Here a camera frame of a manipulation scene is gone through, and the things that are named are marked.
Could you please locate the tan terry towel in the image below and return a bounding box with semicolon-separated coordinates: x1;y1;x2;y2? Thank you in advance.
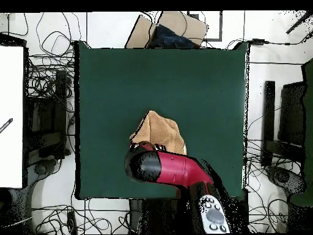
129;110;188;155

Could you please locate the white flat panel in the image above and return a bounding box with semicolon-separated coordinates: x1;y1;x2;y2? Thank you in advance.
0;45;24;188

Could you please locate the dark green table cloth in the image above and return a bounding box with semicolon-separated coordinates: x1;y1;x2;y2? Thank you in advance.
74;40;250;200

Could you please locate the black chair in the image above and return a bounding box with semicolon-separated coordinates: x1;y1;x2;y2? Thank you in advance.
24;69;72;160
278;81;306;147

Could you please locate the black power strip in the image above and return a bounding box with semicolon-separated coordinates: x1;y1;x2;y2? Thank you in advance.
67;211;78;235

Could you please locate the dark blue garment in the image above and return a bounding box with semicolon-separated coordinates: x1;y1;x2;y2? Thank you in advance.
149;24;196;49

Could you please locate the grey wheeled chair base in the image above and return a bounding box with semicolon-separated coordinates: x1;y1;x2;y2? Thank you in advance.
0;158;62;233

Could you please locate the black upright bar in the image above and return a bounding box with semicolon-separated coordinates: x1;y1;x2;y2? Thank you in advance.
262;80;276;168

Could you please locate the open cardboard box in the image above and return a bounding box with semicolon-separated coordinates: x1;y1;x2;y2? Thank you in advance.
125;10;208;49

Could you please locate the black wheeled chair base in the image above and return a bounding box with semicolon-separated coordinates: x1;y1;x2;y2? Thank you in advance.
265;165;306;198

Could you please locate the green cloth draped stand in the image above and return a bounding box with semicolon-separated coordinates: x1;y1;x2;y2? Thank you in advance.
290;58;313;207

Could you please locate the black slanted pole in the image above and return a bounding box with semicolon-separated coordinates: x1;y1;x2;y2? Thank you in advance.
285;10;313;34

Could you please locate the black cable tangle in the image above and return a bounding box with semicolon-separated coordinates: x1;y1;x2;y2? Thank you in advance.
31;198;130;234
25;12;80;99
245;138;304;233

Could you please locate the dark rectangular frame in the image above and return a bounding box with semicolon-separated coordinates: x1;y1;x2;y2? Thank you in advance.
186;10;223;42

